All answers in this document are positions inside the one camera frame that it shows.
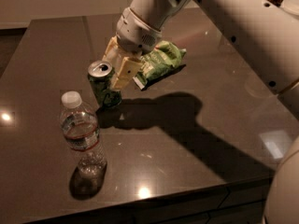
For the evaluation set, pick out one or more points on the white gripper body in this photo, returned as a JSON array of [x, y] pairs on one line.
[[135, 34]]

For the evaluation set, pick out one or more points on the clear plastic water bottle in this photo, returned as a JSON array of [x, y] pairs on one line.
[[81, 132]]

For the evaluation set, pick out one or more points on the green chip bag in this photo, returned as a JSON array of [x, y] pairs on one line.
[[165, 59]]

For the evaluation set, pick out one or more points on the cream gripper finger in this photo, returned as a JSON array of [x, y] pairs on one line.
[[124, 72], [111, 52]]

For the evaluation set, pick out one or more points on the green soda can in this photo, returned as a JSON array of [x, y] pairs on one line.
[[99, 75]]

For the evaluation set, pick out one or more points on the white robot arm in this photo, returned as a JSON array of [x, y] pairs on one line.
[[264, 35]]

